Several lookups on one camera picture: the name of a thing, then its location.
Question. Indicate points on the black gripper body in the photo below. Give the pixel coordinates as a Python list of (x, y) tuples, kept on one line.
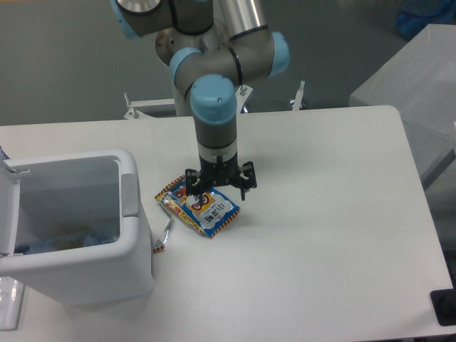
[(221, 173)]

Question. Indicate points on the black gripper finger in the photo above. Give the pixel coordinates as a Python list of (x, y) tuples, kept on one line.
[(196, 184), (244, 178)]

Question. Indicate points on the colourful snack wrapper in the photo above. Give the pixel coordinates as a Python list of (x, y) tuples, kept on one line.
[(207, 215)]

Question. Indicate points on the clear plastic water bottle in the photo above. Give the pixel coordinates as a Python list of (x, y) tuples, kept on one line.
[(95, 237)]

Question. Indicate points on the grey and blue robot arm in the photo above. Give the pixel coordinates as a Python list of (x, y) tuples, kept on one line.
[(206, 69)]

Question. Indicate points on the white plastic trash can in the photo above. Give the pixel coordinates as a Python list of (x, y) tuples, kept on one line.
[(45, 197)]

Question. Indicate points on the white covered table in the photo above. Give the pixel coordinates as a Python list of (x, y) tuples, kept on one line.
[(419, 81)]

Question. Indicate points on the clear plastic box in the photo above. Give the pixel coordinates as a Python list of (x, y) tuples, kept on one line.
[(12, 293)]

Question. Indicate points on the black device at table edge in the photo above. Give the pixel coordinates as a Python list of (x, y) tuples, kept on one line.
[(443, 302)]

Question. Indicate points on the blue object in corner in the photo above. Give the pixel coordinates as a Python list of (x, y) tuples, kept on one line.
[(414, 16)]

